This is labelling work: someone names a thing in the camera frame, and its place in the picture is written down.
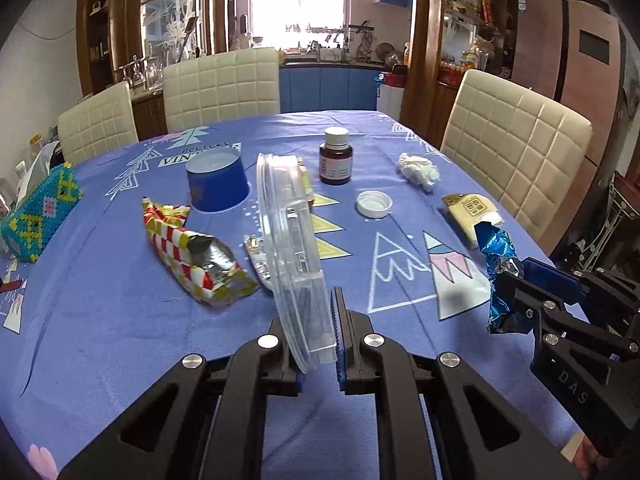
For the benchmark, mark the silver foil wrapper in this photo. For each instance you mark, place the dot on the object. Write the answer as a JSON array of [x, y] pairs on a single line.
[[255, 248]]

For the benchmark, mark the blue foil wrapper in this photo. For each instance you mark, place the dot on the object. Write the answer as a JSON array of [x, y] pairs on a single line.
[[503, 265]]

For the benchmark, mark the white water dispenser red top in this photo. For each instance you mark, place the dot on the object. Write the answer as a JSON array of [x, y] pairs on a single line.
[[389, 94]]

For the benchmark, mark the wooden display cabinet right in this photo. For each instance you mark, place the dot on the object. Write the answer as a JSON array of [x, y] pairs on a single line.
[[447, 38]]

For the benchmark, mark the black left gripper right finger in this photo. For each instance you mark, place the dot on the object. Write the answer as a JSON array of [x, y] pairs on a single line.
[[437, 418]]

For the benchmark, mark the copper pink refrigerator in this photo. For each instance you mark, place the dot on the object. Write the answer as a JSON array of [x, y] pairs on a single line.
[[574, 53]]

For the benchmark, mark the cream chair far middle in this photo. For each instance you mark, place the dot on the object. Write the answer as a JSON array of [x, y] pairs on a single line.
[[221, 87]]

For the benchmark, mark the beige snack packet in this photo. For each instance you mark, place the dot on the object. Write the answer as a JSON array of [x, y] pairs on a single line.
[[470, 209]]

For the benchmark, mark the cream chair far left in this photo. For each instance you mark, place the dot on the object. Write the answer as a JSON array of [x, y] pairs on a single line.
[[98, 125]]

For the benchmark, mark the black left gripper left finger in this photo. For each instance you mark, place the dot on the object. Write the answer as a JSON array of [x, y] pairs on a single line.
[[203, 419]]

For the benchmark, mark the blue kitchen cabinets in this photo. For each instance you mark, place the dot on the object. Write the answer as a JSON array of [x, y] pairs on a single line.
[[316, 87]]

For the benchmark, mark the red yellow checkered snack bag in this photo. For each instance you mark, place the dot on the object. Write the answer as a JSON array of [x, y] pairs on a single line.
[[204, 266]]

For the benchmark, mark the brown medicine bottle white cap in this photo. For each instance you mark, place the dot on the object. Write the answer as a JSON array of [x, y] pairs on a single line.
[[335, 156]]

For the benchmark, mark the wooden display cabinet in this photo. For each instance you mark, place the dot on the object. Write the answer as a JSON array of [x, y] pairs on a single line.
[[133, 40], [447, 38]]

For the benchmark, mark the person's right hand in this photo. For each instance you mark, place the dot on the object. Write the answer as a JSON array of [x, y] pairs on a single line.
[[588, 461]]

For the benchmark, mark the cream chair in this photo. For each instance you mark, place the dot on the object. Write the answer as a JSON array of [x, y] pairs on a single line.
[[98, 125], [221, 87], [523, 148]]

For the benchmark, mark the clear plastic round lid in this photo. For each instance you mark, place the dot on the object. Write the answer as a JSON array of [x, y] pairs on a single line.
[[293, 262]]

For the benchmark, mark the white tissue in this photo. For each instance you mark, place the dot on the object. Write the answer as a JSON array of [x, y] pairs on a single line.
[[419, 170]]

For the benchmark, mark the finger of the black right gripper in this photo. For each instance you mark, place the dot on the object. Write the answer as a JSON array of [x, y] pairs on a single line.
[[554, 281], [536, 304]]

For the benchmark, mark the beaded colourful tissue box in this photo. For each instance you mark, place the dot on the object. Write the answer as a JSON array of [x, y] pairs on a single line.
[[29, 228]]

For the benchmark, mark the cream chair right side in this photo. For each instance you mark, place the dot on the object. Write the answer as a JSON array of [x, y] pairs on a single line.
[[523, 148]]

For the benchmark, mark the white plastic bottle cap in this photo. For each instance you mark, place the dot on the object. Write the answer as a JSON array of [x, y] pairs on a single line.
[[373, 204]]

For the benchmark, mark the wooden display cabinet left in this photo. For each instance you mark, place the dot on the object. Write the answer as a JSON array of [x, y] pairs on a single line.
[[133, 40]]

